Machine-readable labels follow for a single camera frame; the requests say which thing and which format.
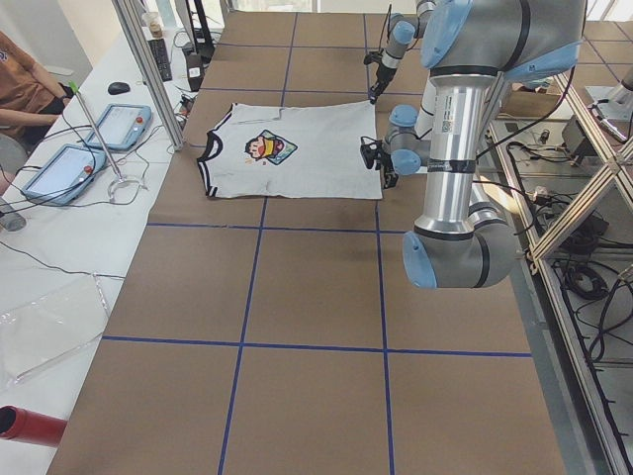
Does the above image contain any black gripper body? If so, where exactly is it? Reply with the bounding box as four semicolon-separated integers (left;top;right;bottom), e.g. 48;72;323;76
363;48;399;93
374;141;400;189

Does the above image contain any grey cartoon print t-shirt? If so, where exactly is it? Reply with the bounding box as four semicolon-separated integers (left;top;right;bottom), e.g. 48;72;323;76
197;101;382;200

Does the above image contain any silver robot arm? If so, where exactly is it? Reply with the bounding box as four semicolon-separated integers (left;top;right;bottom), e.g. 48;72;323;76
370;1;587;289
363;1;436;104

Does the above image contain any far blue teach pendant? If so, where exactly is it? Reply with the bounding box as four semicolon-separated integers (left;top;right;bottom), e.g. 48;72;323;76
97;104;152;151

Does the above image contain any blue teach pendant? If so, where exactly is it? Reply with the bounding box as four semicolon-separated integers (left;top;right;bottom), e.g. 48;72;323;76
22;144;106;206
97;104;152;151

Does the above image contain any black computer mouse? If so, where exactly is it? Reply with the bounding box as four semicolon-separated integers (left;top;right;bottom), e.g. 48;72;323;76
107;81;131;96

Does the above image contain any near blue teach pendant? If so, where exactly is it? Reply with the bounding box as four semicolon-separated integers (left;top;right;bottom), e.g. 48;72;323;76
22;144;106;206

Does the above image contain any seated person orange shirt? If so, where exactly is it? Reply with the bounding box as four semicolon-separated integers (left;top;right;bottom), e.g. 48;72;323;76
1;33;74;146

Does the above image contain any clear plastic sheet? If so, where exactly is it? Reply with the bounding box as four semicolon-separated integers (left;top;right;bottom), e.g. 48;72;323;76
1;276;109;391

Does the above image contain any red cylinder bottle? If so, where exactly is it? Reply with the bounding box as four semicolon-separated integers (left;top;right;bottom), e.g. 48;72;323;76
1;406;67;447

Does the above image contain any aluminium frame post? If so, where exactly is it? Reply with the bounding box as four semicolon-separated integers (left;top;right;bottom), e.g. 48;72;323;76
112;0;184;151

